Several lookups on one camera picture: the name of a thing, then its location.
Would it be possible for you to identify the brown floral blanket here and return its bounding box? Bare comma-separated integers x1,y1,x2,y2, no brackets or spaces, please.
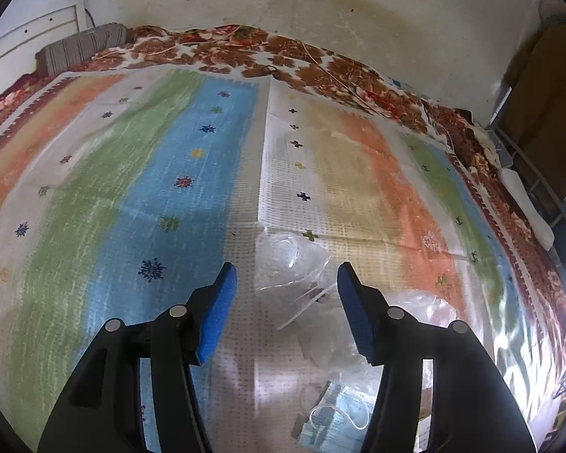
0,23,566,331

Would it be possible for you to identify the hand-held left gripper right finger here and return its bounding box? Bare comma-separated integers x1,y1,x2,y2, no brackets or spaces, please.
337,261,537,453

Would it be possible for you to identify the blue face mask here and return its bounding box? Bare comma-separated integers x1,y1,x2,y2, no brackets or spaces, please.
292,380,383,449

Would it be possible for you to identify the metal bed rail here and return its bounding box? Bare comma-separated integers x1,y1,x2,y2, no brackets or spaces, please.
486,80,566,232

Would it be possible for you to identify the brown hanging garment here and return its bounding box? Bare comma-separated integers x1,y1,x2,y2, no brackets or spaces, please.
504,5,566,199

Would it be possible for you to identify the white headboard panel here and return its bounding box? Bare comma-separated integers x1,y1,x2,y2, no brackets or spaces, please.
0,2,83,76

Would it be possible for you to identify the white rolled cloth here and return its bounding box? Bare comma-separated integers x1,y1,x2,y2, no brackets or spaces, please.
500,167,555,251

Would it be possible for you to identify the grey pillow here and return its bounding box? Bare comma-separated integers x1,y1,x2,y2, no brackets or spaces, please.
35,23,129,76

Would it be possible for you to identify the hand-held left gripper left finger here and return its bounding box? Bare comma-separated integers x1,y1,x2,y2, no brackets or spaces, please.
37,262,239,453

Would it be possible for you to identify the striped woven mat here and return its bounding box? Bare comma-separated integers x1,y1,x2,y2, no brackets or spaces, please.
0,68,566,453

